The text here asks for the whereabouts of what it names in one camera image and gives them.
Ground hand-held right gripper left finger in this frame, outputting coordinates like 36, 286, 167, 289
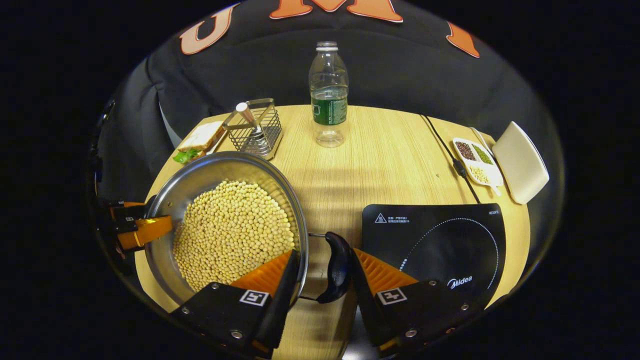
170, 249, 300, 359

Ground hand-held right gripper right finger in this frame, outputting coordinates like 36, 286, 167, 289
350, 247, 494, 359

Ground steel pot with black handles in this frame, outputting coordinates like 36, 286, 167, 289
144, 151, 354, 307

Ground pile of yellow soybeans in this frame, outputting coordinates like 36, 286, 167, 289
172, 179, 296, 294

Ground black induction cooktop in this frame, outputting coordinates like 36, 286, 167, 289
361, 202, 507, 309

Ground sandwich with lettuce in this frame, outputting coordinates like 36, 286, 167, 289
173, 120, 226, 165

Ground white divided dish of beans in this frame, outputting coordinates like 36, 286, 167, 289
452, 137, 505, 197

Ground clear plastic bottle green label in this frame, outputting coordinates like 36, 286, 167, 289
308, 41, 350, 149

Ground white toaster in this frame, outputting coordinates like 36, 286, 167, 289
491, 120, 550, 205

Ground metal wire basket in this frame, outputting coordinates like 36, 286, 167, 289
222, 97, 284, 161

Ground black power cable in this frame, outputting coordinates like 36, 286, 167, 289
419, 113, 482, 205

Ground white power cable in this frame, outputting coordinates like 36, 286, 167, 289
470, 127, 496, 152

